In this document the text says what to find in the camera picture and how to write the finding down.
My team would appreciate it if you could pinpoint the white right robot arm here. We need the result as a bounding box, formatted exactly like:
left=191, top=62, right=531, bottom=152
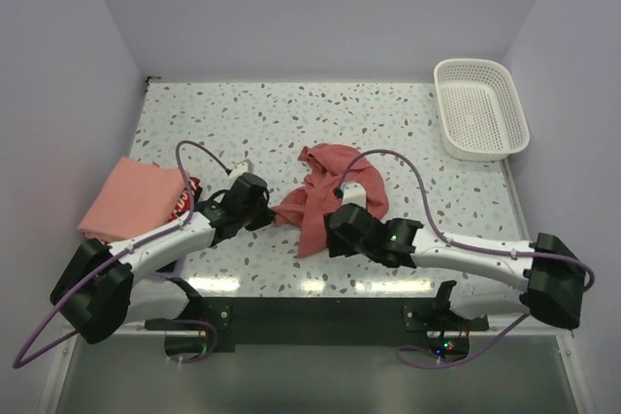
left=324, top=204, right=588, bottom=330

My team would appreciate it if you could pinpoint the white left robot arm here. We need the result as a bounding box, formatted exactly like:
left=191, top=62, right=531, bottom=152
left=50, top=173, right=274, bottom=344

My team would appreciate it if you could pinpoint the folded lavender t-shirt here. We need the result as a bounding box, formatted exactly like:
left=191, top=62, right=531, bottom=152
left=147, top=258, right=185, bottom=281

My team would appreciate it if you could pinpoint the folded pink t-shirt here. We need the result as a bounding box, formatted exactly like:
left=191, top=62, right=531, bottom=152
left=78, top=157, right=184, bottom=242

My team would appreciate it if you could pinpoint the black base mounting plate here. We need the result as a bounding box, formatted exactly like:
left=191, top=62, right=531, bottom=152
left=144, top=295, right=490, bottom=366

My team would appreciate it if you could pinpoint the white perforated plastic basket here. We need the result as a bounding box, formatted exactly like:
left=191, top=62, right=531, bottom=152
left=434, top=58, right=530, bottom=162

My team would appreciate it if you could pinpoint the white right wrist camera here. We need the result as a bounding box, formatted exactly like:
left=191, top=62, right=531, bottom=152
left=333, top=181, right=367, bottom=208

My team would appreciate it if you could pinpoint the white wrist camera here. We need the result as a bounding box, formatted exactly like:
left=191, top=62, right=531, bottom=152
left=228, top=159, right=253, bottom=180
left=333, top=181, right=367, bottom=208

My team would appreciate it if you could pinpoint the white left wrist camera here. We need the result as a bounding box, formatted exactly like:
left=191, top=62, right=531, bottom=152
left=228, top=159, right=253, bottom=180

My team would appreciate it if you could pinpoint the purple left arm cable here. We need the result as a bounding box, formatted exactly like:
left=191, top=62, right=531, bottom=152
left=12, top=141, right=234, bottom=367

